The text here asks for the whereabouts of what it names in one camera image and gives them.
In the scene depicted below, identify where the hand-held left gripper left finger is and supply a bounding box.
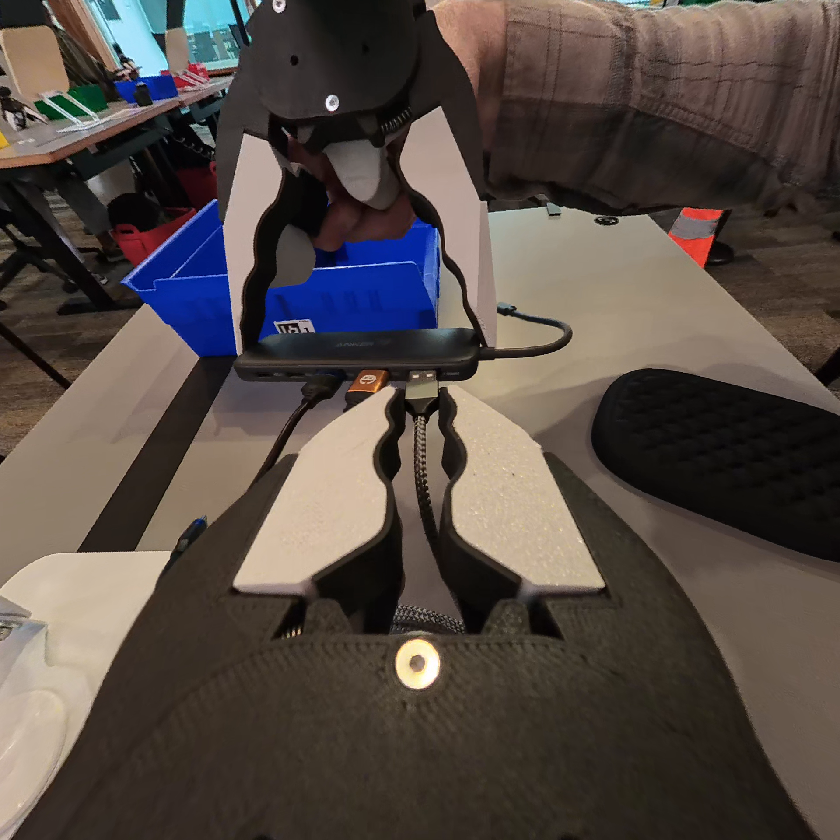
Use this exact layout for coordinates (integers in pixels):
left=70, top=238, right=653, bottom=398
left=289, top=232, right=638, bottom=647
left=233, top=392, right=401, bottom=634

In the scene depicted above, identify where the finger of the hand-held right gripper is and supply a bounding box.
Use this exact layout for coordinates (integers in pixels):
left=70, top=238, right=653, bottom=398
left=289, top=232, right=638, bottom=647
left=394, top=105, right=500, bottom=355
left=224, top=112, right=329, bottom=355

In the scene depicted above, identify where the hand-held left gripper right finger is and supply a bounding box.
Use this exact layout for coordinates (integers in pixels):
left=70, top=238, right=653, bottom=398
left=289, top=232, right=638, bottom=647
left=437, top=388, right=609, bottom=634

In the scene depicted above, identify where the blue plastic bin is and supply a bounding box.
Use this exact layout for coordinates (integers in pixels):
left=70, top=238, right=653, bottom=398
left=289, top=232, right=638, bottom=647
left=122, top=197, right=443, bottom=358

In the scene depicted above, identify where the silver braided usb cable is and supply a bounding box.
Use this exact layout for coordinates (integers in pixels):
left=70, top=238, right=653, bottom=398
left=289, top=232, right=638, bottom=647
left=388, top=368, right=467, bottom=637

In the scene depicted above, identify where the blue usb cable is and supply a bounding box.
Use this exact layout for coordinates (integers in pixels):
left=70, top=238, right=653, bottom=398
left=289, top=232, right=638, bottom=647
left=164, top=372, right=345, bottom=565

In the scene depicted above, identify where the slim black usb hub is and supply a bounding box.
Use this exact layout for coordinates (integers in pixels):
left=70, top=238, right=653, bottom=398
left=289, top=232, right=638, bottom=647
left=234, top=329, right=484, bottom=384

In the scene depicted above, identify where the orange usb cable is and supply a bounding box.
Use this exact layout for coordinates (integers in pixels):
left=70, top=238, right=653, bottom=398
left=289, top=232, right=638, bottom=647
left=344, top=368, right=392, bottom=410

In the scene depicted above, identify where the person's right forearm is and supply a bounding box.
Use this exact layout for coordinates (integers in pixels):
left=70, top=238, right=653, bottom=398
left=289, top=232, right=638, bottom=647
left=434, top=0, right=840, bottom=217

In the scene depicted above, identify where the person's right hand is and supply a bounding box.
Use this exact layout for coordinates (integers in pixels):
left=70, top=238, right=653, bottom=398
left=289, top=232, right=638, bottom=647
left=283, top=125, right=427, bottom=257

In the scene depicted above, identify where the red plastic bin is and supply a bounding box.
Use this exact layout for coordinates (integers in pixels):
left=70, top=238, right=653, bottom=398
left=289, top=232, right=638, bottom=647
left=112, top=204, right=198, bottom=266

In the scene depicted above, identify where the wooden work table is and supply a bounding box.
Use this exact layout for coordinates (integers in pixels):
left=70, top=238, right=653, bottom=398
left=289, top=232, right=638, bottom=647
left=0, top=79, right=231, bottom=316

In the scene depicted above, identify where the black wrist rest pad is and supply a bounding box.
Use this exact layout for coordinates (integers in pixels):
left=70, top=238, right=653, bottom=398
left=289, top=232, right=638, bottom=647
left=591, top=368, right=840, bottom=565

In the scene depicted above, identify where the white stand base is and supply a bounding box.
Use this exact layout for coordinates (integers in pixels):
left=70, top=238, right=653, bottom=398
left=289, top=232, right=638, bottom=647
left=0, top=552, right=172, bottom=840

